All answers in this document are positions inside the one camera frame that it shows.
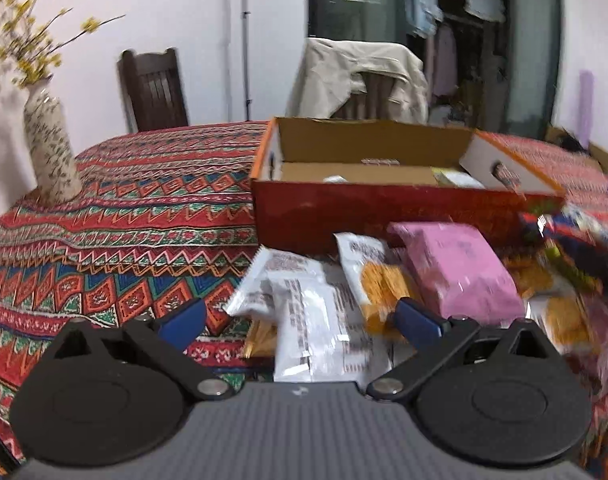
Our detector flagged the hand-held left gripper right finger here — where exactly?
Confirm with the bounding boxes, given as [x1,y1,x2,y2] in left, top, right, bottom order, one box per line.
[366,297,558,403]

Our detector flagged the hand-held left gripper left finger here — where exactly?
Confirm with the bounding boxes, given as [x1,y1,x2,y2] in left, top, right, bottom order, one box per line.
[54,297,235,402]

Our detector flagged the white packet with orange crackers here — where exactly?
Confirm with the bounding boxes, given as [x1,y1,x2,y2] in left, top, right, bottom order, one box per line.
[334,232,425,341]

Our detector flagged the puffy pink snack packet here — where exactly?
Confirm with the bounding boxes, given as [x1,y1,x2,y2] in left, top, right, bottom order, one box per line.
[386,222,527,318]

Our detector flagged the white snack packet black print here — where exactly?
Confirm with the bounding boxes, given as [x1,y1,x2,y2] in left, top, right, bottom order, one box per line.
[271,277,375,383]

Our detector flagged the red and orange cardboard box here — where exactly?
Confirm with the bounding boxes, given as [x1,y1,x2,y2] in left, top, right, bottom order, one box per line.
[249,116,567,256]

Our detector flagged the small orange snack packet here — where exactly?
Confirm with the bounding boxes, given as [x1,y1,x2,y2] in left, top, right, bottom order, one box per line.
[244,320,279,358]

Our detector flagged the pale yellow snack packet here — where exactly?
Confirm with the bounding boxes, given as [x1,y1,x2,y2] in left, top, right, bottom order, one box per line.
[431,167,484,190]

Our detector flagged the flat pink snack packet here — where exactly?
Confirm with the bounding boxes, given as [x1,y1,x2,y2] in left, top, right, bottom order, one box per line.
[578,295,608,396]

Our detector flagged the floral ceramic vase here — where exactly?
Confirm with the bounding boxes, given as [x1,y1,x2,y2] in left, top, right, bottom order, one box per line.
[23,80,83,206]

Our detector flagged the dark wooden chair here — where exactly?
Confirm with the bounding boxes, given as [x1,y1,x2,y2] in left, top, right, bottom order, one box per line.
[116,47,191,133]

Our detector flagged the brown slatted wooden chair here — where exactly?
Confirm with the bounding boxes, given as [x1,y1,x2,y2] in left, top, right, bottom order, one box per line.
[334,72,399,122]

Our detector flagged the open brown cardboard box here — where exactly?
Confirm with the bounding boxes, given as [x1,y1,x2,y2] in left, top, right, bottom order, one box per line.
[546,125,608,176]

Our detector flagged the beige jacket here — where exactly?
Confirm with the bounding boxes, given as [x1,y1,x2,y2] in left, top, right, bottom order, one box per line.
[285,37,431,125]

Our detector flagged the mauve hanging garment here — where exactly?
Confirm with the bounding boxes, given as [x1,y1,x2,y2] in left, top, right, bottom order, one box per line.
[431,25,459,98]

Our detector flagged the purple rolled yoga mat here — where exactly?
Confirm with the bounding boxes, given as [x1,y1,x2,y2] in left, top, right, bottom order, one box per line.
[578,70,595,143]

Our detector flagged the yellow flower branches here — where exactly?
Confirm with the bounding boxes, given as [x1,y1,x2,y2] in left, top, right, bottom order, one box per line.
[0,0,127,88]

